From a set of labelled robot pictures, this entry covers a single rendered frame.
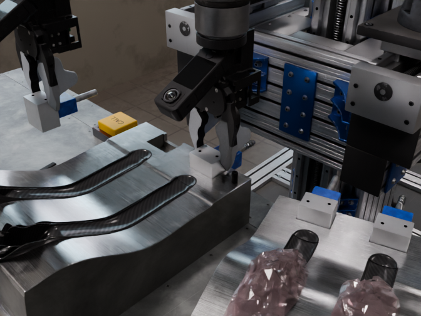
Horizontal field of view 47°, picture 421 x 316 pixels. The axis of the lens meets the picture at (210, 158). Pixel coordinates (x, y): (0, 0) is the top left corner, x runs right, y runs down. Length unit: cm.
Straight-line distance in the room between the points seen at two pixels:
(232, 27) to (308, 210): 28
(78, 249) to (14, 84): 82
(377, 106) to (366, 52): 23
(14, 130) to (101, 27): 199
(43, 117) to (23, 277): 38
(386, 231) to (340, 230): 7
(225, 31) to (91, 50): 243
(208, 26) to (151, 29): 267
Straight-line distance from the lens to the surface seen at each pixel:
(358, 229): 75
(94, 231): 67
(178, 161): 80
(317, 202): 74
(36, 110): 88
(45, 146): 107
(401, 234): 72
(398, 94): 90
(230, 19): 66
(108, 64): 316
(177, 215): 70
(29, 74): 91
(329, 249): 71
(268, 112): 124
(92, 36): 305
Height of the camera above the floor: 133
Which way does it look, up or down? 33 degrees down
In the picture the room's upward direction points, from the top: straight up
